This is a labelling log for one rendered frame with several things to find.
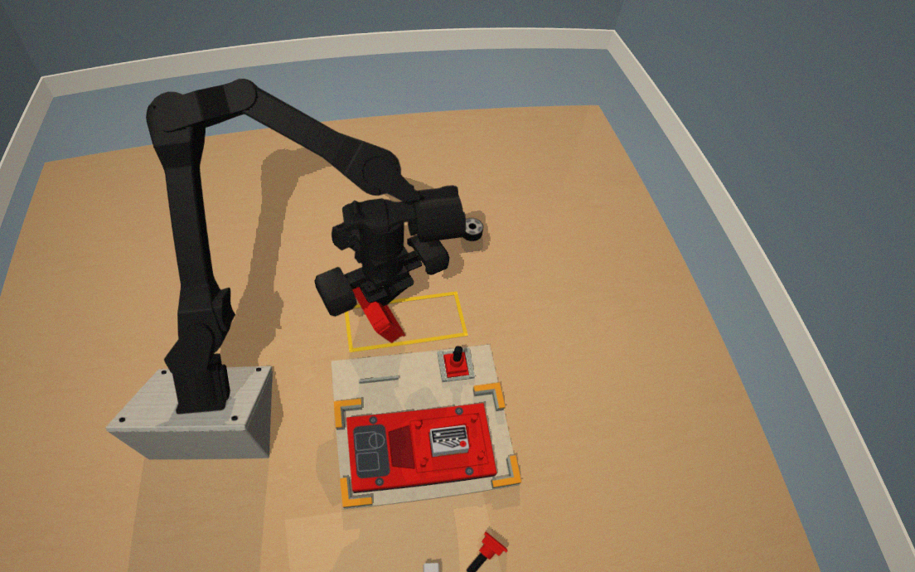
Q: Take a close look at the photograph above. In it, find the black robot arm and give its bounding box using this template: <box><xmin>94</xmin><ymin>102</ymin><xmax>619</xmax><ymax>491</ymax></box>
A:
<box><xmin>146</xmin><ymin>79</ymin><xmax>466</xmax><ymax>414</ymax></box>

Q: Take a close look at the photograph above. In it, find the yellow rectangular frame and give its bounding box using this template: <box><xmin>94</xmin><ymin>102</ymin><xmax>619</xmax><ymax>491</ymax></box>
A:
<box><xmin>345</xmin><ymin>292</ymin><xmax>468</xmax><ymax>353</ymax></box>

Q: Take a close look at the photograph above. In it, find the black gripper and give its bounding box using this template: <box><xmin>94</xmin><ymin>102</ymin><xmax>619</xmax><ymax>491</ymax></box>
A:
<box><xmin>314</xmin><ymin>235</ymin><xmax>449</xmax><ymax>317</ymax></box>

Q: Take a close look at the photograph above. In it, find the black toy tyre with white hub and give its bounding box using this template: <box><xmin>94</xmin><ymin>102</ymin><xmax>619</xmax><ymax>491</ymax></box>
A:
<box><xmin>463</xmin><ymin>217</ymin><xmax>484</xmax><ymax>241</ymax></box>

